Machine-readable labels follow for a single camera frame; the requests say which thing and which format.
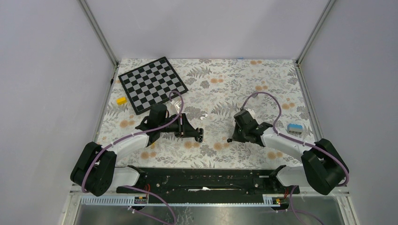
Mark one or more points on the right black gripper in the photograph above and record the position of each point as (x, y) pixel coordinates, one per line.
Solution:
(235, 137)

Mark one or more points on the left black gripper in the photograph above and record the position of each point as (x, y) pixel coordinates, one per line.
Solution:
(184, 128)

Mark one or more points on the black earbud charging case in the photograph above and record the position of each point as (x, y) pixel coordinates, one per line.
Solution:
(201, 135)

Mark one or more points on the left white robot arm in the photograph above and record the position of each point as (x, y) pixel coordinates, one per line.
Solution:
(95, 171)

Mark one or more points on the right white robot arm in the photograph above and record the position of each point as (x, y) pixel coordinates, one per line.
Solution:
(321, 167)

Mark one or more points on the blue grey block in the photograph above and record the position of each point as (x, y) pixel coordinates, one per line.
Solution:
(297, 128)

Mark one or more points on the black white checkerboard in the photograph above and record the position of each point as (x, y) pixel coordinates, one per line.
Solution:
(151, 84)

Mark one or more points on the yellow block far left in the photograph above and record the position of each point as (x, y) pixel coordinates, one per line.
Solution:
(121, 101)

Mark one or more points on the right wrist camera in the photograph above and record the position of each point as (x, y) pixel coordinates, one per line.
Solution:
(252, 113)

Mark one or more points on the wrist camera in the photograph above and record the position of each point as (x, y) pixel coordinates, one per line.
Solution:
(252, 113)
(176, 105)

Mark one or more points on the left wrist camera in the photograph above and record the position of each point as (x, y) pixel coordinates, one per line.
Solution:
(176, 105)

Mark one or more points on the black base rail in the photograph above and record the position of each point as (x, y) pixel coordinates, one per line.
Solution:
(213, 186)

